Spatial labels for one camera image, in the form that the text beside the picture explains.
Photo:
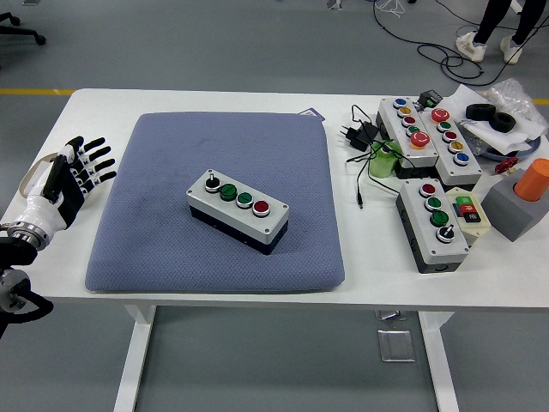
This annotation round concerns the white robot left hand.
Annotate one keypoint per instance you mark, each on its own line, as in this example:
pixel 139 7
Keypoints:
pixel 43 210

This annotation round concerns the grey four-button control box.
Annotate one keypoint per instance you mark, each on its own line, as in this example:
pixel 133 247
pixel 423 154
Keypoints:
pixel 274 214

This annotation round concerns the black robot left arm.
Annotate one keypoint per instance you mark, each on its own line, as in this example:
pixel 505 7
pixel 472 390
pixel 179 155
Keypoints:
pixel 17 253

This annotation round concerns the five-button box orange-ringed mushroom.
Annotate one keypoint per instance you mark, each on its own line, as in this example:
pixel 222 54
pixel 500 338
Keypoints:
pixel 389 115

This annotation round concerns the beige oval tray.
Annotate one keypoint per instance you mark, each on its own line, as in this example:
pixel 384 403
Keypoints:
pixel 25 183

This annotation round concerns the white table leg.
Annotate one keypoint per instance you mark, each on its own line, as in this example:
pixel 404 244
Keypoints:
pixel 437 365
pixel 137 356

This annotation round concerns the black office chair base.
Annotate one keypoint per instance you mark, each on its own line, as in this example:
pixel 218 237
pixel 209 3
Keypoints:
pixel 21 31

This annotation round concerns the blue-grey woven mat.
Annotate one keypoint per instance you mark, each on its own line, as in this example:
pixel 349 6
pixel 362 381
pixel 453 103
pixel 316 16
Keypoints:
pixel 257 150

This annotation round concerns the purple label card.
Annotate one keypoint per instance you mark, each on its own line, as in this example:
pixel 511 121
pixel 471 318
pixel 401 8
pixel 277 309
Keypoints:
pixel 309 113

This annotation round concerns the black power adapter plug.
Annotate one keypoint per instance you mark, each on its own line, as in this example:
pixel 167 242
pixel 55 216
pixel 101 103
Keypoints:
pixel 358 135

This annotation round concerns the green plastic cylinder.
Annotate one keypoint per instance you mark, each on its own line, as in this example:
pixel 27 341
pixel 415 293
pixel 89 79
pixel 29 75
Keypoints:
pixel 381 165

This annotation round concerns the small metal floor fitting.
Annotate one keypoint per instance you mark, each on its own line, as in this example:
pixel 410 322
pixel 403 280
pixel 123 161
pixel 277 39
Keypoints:
pixel 390 315

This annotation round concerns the metal floor socket plate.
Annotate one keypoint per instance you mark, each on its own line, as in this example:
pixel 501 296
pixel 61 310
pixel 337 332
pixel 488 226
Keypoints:
pixel 396 345

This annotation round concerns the black terminal module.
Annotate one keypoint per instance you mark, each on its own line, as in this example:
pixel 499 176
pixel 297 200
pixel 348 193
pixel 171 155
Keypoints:
pixel 429 98

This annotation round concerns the white paper sheet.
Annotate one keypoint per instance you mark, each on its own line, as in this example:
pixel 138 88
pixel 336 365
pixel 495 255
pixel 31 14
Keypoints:
pixel 461 101

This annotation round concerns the grey block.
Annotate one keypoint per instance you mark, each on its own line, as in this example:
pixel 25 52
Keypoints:
pixel 506 214

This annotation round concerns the clear bubble wrap bag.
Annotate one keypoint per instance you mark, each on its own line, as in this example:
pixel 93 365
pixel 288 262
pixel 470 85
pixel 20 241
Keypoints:
pixel 512 96

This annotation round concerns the person in black trousers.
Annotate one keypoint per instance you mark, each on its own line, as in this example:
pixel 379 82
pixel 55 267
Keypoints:
pixel 493 17

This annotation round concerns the blue-rimmed plate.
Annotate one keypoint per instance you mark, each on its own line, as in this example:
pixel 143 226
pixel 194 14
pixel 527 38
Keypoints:
pixel 529 151

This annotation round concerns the orange cylinder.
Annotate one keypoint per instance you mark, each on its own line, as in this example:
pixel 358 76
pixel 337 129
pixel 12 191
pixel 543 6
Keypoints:
pixel 534 180

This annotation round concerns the cream three-button switch box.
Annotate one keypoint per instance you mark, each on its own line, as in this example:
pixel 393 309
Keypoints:
pixel 467 210

